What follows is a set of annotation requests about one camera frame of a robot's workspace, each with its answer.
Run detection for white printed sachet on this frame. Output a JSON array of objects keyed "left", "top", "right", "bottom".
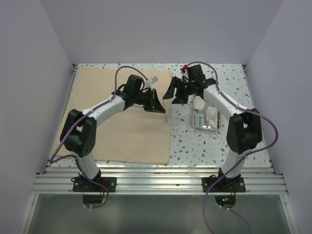
[{"left": 206, "top": 106, "right": 219, "bottom": 128}]

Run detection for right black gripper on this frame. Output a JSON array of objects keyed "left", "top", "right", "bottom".
[{"left": 163, "top": 77, "right": 195, "bottom": 105}]

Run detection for aluminium rail frame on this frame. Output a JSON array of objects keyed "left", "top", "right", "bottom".
[{"left": 18, "top": 63, "right": 299, "bottom": 234}]

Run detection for green white sachet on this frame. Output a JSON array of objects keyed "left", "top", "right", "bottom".
[{"left": 193, "top": 114, "right": 207, "bottom": 128}]

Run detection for steel surgical scissors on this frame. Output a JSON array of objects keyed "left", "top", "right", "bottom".
[{"left": 202, "top": 123, "right": 215, "bottom": 129}]

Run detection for white gauze pad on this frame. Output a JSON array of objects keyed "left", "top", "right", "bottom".
[{"left": 193, "top": 96, "right": 206, "bottom": 112}]

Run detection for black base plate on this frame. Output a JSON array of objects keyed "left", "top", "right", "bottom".
[
  {"left": 201, "top": 175, "right": 246, "bottom": 193},
  {"left": 71, "top": 176, "right": 117, "bottom": 193}
]

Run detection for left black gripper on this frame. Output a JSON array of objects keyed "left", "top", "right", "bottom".
[{"left": 134, "top": 88, "right": 165, "bottom": 113}]

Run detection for beige cloth mat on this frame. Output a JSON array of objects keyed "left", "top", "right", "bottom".
[{"left": 65, "top": 67, "right": 172, "bottom": 164}]

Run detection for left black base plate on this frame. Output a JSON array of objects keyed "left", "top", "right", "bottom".
[{"left": 71, "top": 176, "right": 117, "bottom": 193}]

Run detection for steel tweezers bottom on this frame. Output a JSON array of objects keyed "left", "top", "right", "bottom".
[{"left": 163, "top": 100, "right": 168, "bottom": 123}]

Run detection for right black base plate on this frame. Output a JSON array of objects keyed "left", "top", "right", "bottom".
[{"left": 201, "top": 175, "right": 246, "bottom": 193}]

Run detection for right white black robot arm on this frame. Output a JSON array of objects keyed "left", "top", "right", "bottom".
[{"left": 163, "top": 64, "right": 262, "bottom": 192}]

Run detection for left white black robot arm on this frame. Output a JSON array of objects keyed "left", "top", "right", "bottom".
[{"left": 60, "top": 75, "right": 166, "bottom": 192}]

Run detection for stainless steel tray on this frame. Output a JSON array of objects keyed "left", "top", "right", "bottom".
[{"left": 191, "top": 96, "right": 221, "bottom": 131}]

